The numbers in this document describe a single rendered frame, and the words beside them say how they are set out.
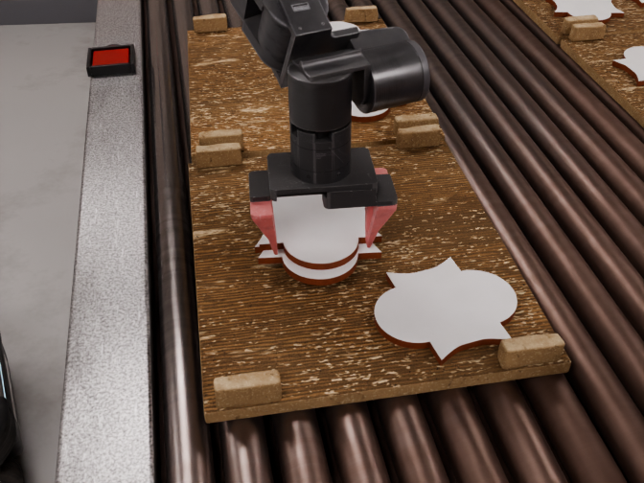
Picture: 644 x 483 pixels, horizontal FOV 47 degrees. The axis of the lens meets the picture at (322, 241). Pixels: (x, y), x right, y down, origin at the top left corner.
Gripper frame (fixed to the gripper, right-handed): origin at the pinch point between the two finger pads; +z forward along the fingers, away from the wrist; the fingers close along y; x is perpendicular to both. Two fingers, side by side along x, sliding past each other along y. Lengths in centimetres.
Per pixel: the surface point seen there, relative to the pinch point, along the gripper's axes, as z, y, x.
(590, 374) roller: 7.0, -24.6, 14.9
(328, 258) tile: 0.7, -0.4, 1.9
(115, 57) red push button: 4, 28, -58
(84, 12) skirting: 89, 85, -300
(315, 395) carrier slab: 4.9, 2.3, 16.1
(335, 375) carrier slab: 4.9, 0.2, 14.0
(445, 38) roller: 6, -28, -61
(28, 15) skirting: 89, 112, -301
